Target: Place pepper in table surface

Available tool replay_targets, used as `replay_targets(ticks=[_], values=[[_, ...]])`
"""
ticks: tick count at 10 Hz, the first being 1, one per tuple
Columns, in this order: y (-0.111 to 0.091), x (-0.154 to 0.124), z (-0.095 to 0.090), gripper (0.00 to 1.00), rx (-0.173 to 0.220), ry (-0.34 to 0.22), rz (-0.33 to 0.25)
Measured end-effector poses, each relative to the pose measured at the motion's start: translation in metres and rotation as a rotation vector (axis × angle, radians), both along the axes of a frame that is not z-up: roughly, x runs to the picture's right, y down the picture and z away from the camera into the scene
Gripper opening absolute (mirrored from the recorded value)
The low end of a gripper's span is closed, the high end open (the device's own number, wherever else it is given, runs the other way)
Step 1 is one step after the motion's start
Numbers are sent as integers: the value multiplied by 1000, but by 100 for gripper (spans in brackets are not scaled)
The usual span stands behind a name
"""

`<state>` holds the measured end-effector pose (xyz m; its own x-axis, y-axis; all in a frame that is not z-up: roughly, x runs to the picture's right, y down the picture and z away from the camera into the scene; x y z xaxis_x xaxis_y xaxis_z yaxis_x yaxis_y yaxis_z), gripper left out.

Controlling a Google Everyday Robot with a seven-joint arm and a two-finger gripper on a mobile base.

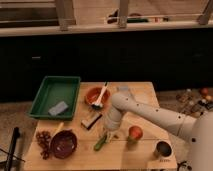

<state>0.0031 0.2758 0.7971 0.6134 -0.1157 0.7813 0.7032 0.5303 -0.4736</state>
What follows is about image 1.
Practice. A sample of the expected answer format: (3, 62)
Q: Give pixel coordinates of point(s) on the grey sponge block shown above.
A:
(58, 108)

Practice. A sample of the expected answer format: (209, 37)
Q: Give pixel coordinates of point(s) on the green plastic tray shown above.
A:
(52, 91)

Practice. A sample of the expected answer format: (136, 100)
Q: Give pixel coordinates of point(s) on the brown grape bunch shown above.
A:
(43, 139)

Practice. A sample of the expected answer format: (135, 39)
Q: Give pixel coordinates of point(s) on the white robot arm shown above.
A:
(198, 132)

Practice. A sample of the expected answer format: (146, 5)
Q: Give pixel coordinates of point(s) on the black stand pole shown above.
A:
(12, 147)

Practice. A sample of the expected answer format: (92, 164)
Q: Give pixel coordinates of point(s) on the green pepper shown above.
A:
(100, 143)

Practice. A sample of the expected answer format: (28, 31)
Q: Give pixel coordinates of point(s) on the wooden railing frame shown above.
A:
(51, 17)

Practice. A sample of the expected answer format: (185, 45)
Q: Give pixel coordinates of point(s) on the white handled brush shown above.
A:
(97, 103)

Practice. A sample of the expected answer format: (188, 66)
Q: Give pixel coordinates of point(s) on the wooden spoon handle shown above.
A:
(60, 126)

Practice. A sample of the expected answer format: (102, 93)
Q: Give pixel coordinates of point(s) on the pile of toys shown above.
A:
(195, 103)

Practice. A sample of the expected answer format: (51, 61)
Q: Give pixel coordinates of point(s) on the dark red bowl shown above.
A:
(63, 144)

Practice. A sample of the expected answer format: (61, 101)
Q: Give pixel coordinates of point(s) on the orange bowl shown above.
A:
(93, 93)

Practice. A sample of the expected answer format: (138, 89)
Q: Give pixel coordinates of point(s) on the red green apple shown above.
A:
(135, 133)

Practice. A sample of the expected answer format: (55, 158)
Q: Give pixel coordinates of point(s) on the dark wooden block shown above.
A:
(88, 123)

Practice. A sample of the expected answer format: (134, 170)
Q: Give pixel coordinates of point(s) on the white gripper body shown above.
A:
(109, 133)

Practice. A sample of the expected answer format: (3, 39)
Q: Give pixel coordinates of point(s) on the metal cup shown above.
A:
(163, 149)

